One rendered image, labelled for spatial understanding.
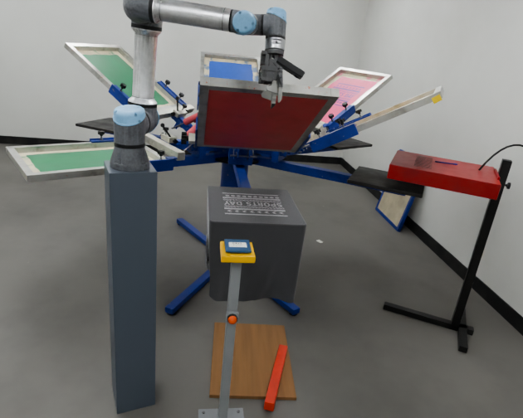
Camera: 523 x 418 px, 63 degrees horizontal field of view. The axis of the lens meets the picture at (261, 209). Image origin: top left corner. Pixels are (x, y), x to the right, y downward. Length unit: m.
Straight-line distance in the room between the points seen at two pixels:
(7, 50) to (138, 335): 5.35
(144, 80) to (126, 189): 0.43
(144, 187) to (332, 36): 5.23
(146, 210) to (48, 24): 5.12
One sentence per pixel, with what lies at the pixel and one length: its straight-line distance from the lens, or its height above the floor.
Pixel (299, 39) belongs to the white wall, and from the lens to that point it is 6.54.
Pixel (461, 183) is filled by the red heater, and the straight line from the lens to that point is 2.70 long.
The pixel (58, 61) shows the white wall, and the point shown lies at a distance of 6.68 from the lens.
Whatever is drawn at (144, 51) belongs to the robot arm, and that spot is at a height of 1.63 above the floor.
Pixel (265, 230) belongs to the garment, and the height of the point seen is 0.91.
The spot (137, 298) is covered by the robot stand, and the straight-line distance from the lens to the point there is 1.96.
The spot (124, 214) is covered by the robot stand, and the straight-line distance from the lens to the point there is 1.76.
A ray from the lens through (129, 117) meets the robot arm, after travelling 1.69.
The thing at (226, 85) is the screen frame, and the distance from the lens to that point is 1.81.
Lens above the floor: 1.72
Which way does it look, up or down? 21 degrees down
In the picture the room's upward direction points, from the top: 6 degrees clockwise
